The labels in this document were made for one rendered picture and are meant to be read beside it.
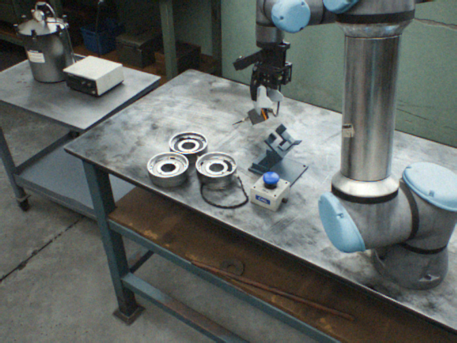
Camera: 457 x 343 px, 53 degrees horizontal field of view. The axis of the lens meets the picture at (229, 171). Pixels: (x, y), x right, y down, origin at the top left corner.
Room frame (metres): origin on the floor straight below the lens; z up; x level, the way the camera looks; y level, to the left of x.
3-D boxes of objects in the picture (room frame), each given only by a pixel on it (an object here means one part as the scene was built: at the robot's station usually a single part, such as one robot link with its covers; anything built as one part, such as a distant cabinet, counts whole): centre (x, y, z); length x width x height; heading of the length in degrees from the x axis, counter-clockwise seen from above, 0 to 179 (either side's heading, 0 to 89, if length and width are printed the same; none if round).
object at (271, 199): (0.85, -0.10, 0.82); 0.08 x 0.07 x 0.05; 56
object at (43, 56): (1.73, 0.64, 0.83); 0.41 x 0.19 x 0.30; 60
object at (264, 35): (1.14, -0.11, 1.11); 0.08 x 0.08 x 0.05
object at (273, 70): (1.13, -0.11, 1.03); 0.09 x 0.08 x 0.12; 51
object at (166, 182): (0.94, 0.16, 0.82); 0.10 x 0.10 x 0.04
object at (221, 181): (0.94, 0.03, 0.82); 0.10 x 0.10 x 0.04
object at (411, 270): (0.65, -0.38, 0.85); 0.15 x 0.15 x 0.10
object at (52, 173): (1.72, 0.67, 0.34); 0.67 x 0.46 x 0.68; 60
